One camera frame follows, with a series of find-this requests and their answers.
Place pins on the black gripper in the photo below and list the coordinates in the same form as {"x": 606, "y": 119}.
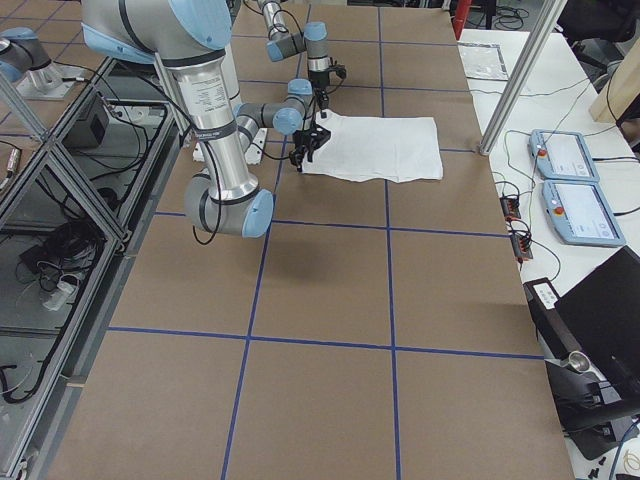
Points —
{"x": 311, "y": 138}
{"x": 320, "y": 93}

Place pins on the white long-sleeve printed shirt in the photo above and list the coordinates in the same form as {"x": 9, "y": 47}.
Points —
{"x": 367, "y": 148}

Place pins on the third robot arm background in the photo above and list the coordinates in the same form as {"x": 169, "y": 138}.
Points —
{"x": 26, "y": 63}

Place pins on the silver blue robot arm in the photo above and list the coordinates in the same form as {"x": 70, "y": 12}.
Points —
{"x": 284, "y": 43}
{"x": 190, "y": 39}

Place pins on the clear plastic document sleeve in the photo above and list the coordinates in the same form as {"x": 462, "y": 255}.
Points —
{"x": 483, "y": 61}

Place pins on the upper blue teach pendant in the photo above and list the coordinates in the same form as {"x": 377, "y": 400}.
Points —
{"x": 562, "y": 155}

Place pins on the blue teach pendant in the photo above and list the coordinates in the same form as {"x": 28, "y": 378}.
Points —
{"x": 580, "y": 214}
{"x": 562, "y": 155}

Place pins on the lower blue teach pendant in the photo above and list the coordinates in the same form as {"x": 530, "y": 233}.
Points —
{"x": 580, "y": 214}

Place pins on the black laptop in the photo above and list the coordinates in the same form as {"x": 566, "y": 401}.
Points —
{"x": 595, "y": 324}

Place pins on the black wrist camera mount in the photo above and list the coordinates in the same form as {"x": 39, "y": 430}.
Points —
{"x": 339, "y": 70}

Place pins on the aluminium frame rack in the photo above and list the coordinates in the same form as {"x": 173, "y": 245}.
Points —
{"x": 82, "y": 168}

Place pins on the aluminium frame post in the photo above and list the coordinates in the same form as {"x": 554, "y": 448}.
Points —
{"x": 536, "y": 40}

